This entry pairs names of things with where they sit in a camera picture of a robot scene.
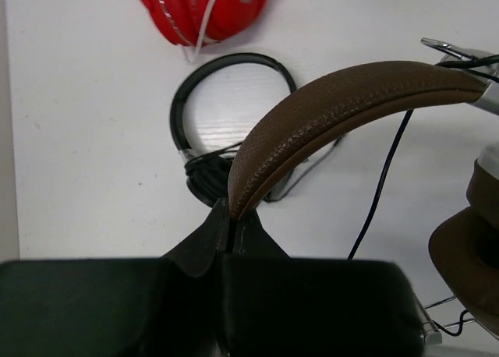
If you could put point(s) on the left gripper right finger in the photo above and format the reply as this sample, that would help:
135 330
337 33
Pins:
272 304

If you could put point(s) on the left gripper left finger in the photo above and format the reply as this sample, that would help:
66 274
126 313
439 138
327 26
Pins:
156 306

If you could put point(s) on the aluminium rail front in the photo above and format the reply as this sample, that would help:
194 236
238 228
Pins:
473 342

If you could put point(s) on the black headphones near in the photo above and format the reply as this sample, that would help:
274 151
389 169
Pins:
214 109

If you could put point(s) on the brown silver headphones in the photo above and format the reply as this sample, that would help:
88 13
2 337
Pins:
464 248

